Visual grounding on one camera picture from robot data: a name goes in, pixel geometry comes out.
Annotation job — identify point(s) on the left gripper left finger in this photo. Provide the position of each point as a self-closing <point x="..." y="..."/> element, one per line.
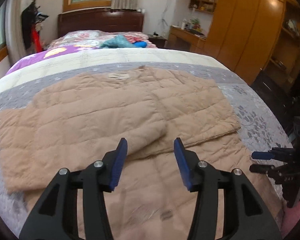
<point x="54" y="216"/>

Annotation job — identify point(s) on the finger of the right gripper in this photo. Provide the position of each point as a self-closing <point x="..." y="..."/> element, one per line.
<point x="276" y="153"/>
<point x="270" y="170"/>

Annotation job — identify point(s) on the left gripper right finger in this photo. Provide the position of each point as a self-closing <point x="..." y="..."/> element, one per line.
<point x="246" y="216"/>

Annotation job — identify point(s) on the pink sleeve forearm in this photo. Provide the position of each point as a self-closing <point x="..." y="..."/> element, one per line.
<point x="290" y="218"/>

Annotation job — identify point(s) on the coat rack with clothes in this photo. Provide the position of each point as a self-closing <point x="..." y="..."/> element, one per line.
<point x="31" y="18"/>

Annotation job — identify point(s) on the grey floral bedspread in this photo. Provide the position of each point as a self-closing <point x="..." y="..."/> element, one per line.
<point x="260" y="129"/>

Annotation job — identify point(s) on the black chair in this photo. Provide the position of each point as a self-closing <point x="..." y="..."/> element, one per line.
<point x="285" y="106"/>

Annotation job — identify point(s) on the wooden wardrobe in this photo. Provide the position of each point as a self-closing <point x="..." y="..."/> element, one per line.
<point x="249" y="36"/>

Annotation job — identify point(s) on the wooden desk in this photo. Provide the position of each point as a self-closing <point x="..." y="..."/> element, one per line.
<point x="179" y="39"/>

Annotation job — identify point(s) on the dark bedside table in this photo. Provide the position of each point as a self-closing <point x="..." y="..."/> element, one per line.
<point x="158" y="41"/>

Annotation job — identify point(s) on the side window curtain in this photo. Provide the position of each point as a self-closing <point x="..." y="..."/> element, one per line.
<point x="13" y="32"/>

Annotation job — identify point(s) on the blue cloth item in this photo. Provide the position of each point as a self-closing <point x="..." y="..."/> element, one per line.
<point x="140" y="44"/>

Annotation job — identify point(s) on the floral pink pillow bedding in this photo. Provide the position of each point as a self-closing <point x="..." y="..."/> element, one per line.
<point x="95" y="38"/>

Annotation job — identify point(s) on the teal crumpled cloth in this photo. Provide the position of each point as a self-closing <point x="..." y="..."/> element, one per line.
<point x="119" y="41"/>

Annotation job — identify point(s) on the dark wooden headboard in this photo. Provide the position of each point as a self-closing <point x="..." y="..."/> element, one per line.
<point x="103" y="19"/>

